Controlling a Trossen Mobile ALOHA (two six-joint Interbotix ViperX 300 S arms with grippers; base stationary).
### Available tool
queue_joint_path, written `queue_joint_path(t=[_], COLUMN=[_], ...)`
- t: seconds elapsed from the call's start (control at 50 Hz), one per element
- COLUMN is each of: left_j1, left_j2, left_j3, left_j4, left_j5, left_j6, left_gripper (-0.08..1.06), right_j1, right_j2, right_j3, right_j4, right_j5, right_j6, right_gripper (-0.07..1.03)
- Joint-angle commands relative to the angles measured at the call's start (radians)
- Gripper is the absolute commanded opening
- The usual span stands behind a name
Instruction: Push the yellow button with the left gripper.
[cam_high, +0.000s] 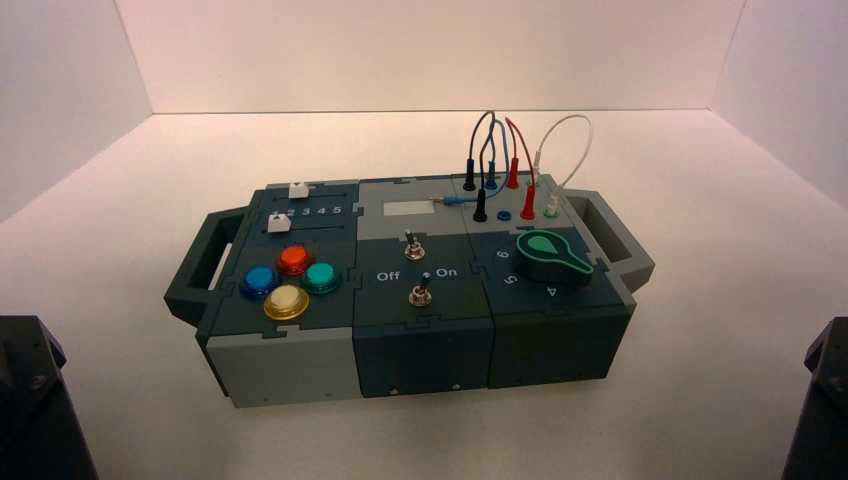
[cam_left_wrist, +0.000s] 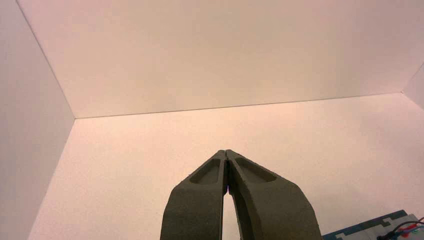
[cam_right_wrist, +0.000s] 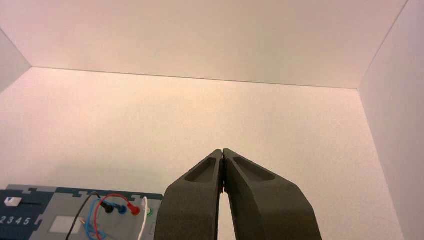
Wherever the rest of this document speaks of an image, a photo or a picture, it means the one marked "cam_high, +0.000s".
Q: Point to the blue push button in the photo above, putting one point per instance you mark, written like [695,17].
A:
[260,282]

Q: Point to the green pointer rotary knob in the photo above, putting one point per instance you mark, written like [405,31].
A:
[553,260]

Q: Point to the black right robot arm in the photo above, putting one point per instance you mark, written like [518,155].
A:
[821,411]

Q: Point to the white slider knob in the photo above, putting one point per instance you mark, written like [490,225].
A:
[278,222]
[299,190]

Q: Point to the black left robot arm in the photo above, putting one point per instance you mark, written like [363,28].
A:
[33,404]

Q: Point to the dark teal modular control box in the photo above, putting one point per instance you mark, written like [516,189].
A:
[424,344]

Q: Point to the teal push button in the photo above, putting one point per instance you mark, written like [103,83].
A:
[322,277]

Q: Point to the orange push button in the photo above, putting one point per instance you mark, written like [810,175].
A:
[294,260]

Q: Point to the metal toggle switch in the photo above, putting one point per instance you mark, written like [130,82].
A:
[414,247]
[418,294]

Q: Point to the yellow push button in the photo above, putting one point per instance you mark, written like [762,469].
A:
[286,303]

